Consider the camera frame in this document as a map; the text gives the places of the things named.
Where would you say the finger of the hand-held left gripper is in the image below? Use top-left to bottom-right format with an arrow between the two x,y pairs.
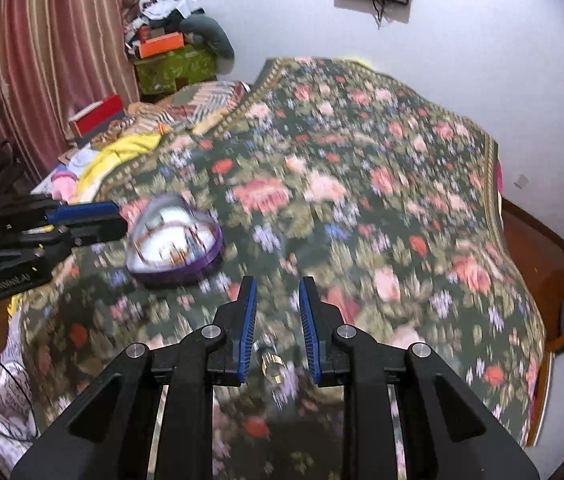
17,216 -> 129,252
0,195 -> 119,233

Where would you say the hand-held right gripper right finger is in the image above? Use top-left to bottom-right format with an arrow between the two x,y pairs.
297,276 -> 544,480

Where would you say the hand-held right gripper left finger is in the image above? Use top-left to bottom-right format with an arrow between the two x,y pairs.
9,275 -> 258,480

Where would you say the gold ring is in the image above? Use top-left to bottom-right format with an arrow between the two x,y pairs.
254,338 -> 289,387

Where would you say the purple heart-shaped tin box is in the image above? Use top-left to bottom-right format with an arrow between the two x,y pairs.
124,192 -> 226,289

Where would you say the pink cloth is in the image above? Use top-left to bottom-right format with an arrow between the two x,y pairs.
51,169 -> 81,199

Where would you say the yellow blanket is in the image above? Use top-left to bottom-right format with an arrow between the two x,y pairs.
76,132 -> 164,202

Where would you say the red box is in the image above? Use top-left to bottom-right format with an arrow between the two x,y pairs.
67,93 -> 126,141

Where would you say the white printed cloth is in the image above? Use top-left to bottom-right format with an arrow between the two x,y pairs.
0,359 -> 65,457

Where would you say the striped brown curtain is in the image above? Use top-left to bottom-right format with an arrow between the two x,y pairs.
0,0 -> 154,198

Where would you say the floral blanket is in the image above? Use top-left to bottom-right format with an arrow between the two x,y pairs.
18,56 -> 549,480

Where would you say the striped patterned blanket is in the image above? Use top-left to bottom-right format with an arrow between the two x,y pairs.
94,79 -> 254,149

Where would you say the green patterned box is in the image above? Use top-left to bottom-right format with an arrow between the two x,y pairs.
133,45 -> 218,96

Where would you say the orange box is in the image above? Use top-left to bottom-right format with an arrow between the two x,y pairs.
137,32 -> 186,59

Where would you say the pile of clothes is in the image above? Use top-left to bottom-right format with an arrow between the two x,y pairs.
124,0 -> 209,47

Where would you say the thin black cable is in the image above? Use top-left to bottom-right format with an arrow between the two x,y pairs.
0,359 -> 39,443

